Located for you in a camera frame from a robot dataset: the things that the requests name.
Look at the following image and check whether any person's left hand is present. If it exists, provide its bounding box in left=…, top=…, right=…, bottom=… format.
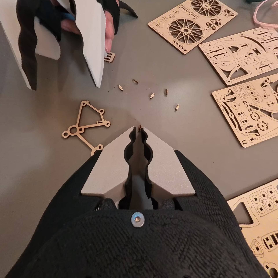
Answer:
left=61, top=9, right=114, bottom=54

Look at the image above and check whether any pink cord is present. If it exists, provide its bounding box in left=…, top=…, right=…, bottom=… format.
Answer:
left=253, top=0, right=278, bottom=28

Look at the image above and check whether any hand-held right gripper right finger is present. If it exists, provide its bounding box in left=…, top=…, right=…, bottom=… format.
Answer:
left=141, top=127, right=196, bottom=208

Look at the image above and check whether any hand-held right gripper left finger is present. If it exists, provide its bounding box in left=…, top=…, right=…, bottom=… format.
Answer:
left=81, top=127, right=140, bottom=209

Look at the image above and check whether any wooden sheet with oval parts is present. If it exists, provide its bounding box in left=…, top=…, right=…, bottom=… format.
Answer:
left=227, top=178, right=278, bottom=278

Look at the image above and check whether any wooden sheet with curved parts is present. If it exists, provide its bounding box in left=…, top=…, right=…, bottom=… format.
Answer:
left=198, top=27, right=278, bottom=86

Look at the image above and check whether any wooden sheet with wheel parts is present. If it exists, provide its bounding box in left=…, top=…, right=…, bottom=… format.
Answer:
left=148, top=0, right=238, bottom=55

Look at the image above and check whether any wooden triangular frame part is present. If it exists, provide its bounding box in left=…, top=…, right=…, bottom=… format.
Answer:
left=62, top=100, right=111, bottom=156

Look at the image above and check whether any wooden sheet with gear part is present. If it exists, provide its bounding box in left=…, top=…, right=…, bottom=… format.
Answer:
left=212, top=73, right=278, bottom=148

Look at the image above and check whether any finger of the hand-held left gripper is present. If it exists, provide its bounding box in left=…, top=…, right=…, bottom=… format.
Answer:
left=0, top=0, right=38, bottom=91
left=53, top=0, right=107, bottom=88

